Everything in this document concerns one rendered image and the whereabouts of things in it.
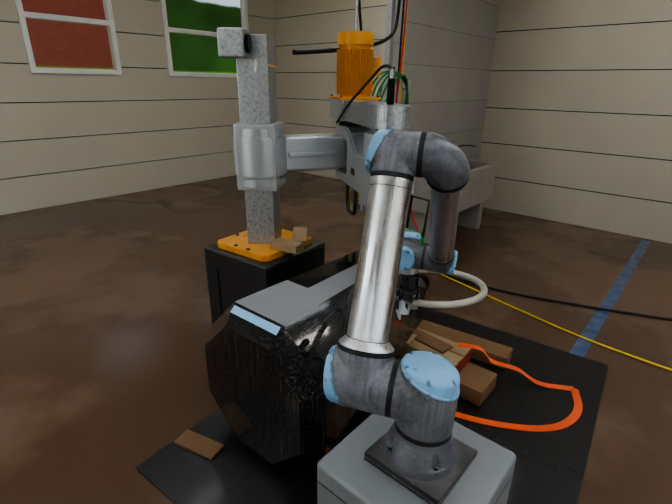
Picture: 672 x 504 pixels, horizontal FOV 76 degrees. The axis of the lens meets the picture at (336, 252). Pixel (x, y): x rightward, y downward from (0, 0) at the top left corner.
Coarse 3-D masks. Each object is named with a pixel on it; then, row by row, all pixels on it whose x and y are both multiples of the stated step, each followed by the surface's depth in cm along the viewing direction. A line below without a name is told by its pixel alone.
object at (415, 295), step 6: (402, 276) 175; (408, 276) 174; (414, 276) 174; (420, 276) 175; (408, 282) 177; (414, 282) 174; (402, 288) 177; (408, 288) 177; (414, 288) 175; (420, 288) 177; (402, 294) 179; (408, 294) 175; (414, 294) 176; (408, 300) 176; (414, 300) 177
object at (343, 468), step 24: (360, 432) 125; (384, 432) 125; (456, 432) 126; (336, 456) 117; (360, 456) 117; (480, 456) 118; (504, 456) 118; (336, 480) 111; (360, 480) 110; (384, 480) 110; (480, 480) 110; (504, 480) 112
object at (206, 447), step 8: (184, 432) 232; (192, 432) 232; (176, 440) 227; (184, 440) 227; (192, 440) 227; (200, 440) 227; (208, 440) 227; (192, 448) 222; (200, 448) 222; (208, 448) 222; (216, 448) 222; (208, 456) 217
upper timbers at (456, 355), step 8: (440, 336) 290; (416, 344) 280; (424, 344) 280; (456, 344) 281; (400, 352) 285; (408, 352) 281; (432, 352) 272; (448, 352) 272; (456, 352) 273; (464, 352) 273; (456, 360) 265; (464, 360) 271; (456, 368) 262
